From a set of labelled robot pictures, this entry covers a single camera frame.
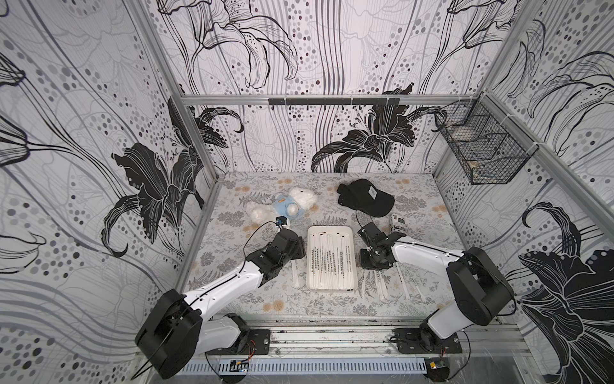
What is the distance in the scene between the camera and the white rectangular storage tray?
86 cm

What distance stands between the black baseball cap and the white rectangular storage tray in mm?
129

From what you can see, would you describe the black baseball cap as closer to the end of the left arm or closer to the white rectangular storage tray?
the white rectangular storage tray

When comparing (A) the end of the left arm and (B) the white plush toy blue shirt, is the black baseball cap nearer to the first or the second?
(B) the white plush toy blue shirt

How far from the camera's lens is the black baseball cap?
3.47ft
